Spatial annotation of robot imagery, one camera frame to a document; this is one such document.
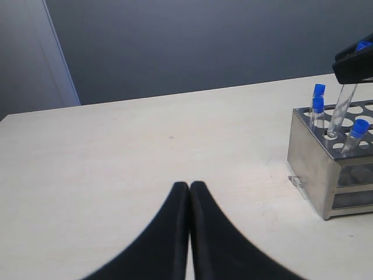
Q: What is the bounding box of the blue capped tube back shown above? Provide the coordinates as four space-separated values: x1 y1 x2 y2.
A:
327 46 372 139

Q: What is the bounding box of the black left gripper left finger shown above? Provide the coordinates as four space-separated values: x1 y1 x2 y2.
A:
86 181 190 279

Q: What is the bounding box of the blue capped tube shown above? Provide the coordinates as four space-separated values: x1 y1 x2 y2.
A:
341 119 370 156
312 83 326 100
311 96 324 128
327 46 372 139

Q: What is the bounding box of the blue capped tube front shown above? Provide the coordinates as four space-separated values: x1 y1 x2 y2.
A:
341 119 370 156

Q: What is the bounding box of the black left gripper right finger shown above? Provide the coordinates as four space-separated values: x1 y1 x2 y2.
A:
189 181 301 279

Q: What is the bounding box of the stainless steel test tube rack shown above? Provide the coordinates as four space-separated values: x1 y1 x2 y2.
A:
287 107 372 220

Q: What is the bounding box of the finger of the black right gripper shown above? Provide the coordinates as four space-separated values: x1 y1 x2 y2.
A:
335 33 373 61
332 52 372 85

